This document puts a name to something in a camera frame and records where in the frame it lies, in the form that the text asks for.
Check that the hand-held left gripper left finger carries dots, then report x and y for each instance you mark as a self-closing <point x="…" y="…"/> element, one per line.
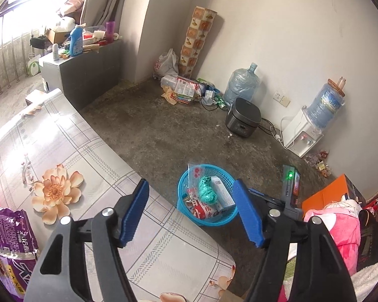
<point x="135" y="210"/>

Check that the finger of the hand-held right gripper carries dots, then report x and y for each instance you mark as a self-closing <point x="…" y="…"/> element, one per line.
<point x="256" y="192"/>

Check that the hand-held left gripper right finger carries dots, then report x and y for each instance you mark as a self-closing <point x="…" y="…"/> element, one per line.
<point x="245" y="214"/>

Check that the white carton box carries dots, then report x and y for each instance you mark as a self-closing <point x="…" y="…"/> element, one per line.
<point x="222" y="193"/>

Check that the blue plastic mesh basket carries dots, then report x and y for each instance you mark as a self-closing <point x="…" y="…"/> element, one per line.
<point x="208" y="221"/>

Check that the green bag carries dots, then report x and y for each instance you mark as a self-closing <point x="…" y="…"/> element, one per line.
<point x="206" y="190"/>

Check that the red snack packet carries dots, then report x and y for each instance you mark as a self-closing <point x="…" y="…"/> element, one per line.
<point x="198" y="207"/>

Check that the clear zip bag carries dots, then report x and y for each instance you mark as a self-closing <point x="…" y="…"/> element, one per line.
<point x="195" y="173"/>

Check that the orange box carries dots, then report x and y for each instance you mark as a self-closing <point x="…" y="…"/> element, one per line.
<point x="327" y="192"/>

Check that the pile of candy wrappers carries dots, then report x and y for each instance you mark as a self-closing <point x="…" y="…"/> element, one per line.
<point x="318" y="162"/>

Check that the white water dispenser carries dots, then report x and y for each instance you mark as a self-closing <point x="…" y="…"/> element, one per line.
<point x="297" y="132"/>

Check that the table with floral tablecloth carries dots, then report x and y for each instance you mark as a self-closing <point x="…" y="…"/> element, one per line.
<point x="97" y="163"/>

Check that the pink blanket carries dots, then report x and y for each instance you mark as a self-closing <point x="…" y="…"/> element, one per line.
<point x="343" y="226"/>

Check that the black rice cooker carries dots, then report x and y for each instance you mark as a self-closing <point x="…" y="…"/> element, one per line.
<point x="244" y="116"/>

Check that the black bag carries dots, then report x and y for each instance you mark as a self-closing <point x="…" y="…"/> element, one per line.
<point x="370" y="236"/>

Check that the blue dispenser water bottle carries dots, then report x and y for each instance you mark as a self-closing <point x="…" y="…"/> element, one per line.
<point x="326" y="103"/>

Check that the green drink cans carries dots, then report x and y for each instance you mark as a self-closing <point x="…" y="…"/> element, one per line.
<point x="221" y="102"/>

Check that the clear plastic bag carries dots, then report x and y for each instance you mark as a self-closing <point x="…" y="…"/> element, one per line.
<point x="209" y="96"/>

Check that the empty blue water jug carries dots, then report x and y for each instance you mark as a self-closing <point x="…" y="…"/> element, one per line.
<point x="241" y="85"/>

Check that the white fluffy blanket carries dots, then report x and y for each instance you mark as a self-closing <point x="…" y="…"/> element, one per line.
<point x="371" y="280"/>

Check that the purple snack bag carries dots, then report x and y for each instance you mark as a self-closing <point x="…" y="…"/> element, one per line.
<point x="9" y="236"/>

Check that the clear pack with red print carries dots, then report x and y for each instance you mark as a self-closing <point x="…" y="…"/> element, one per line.
<point x="184" y="86"/>

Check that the grey cabinet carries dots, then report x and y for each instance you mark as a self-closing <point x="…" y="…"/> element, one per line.
<point x="88" y="69"/>

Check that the white plastic bag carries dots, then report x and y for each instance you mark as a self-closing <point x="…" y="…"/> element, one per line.
<point x="165" y="64"/>

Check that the brown cardboard box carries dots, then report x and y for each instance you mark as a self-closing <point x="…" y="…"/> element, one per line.
<point x="34" y="96"/>

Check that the rolled checkered fruit-print mat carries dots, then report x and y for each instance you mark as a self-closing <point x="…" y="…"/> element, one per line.
<point x="197" y="37"/>

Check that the small white bottle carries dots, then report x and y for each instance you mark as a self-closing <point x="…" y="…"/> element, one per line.
<point x="55" y="53"/>

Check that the white paper bag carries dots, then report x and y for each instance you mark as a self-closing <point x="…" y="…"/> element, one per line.
<point x="33" y="66"/>

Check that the blue detergent bottle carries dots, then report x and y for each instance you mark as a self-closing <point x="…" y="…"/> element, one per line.
<point x="76" y="42"/>

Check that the purple cup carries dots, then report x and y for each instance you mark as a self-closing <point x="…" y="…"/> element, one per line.
<point x="110" y="31"/>

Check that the metal window railing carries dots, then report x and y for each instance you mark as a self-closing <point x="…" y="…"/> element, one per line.
<point x="6" y="69"/>

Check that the open cardboard box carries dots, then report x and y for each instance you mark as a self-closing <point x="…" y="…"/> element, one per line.
<point x="58" y="35"/>

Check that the grey curtain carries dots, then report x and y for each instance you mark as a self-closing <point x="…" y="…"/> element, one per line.
<point x="100" y="0"/>

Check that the white wall socket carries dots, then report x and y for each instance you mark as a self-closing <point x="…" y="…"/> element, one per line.
<point x="282" y="98"/>

